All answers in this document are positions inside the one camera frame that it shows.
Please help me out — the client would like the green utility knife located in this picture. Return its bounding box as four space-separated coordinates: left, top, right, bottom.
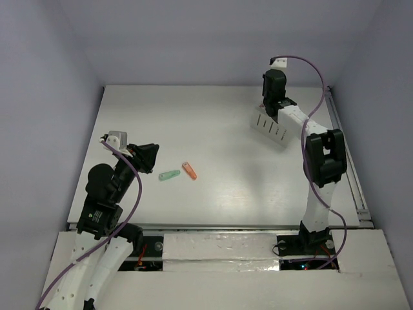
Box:
158 170 181 181

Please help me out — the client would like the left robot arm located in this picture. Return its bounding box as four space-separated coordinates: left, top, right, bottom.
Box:
36 136 159 309

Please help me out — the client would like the white slotted organizer box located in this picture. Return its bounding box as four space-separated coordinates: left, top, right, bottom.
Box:
250 105 292 147

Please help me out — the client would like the aluminium side rail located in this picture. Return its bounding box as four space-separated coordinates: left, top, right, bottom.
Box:
325 87 374 229

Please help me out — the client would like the white foam front block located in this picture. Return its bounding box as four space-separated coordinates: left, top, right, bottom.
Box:
162 232 279 273

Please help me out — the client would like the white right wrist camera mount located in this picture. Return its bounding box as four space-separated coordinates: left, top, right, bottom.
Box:
270 57 288 70

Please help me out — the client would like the orange utility knife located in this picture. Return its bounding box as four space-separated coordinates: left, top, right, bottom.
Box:
182 162 197 180

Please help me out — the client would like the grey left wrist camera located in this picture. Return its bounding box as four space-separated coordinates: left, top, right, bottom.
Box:
99 130 128 151

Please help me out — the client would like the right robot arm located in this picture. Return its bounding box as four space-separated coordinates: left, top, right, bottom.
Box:
263 68 347 256

